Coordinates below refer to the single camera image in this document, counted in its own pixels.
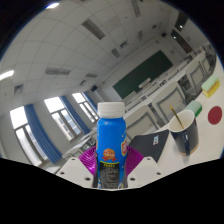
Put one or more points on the ceiling lights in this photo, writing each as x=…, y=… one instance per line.
x=94, y=29

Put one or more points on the gold spoon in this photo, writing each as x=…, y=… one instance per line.
x=176, y=116

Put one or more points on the green chalkboard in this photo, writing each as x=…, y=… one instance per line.
x=143, y=75

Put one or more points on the white classroom chairs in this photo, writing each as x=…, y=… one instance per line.
x=170, y=100

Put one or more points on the black wall speaker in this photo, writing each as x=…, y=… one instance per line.
x=164, y=34
x=94, y=88

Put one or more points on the blue drink bottle white cap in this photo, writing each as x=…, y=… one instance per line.
x=111, y=133

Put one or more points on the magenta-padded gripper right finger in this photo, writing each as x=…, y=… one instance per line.
x=146, y=170

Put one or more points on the white classroom desks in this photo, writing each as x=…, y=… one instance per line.
x=146, y=91

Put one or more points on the blue window curtain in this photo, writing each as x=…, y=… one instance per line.
x=75, y=115
x=90, y=101
x=41, y=133

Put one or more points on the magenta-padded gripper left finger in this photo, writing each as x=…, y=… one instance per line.
x=75, y=168

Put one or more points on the dark blue mug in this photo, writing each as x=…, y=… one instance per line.
x=186, y=138

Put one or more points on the classroom windows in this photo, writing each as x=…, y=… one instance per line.
x=60, y=116

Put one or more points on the flat round red coaster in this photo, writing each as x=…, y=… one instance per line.
x=215, y=115

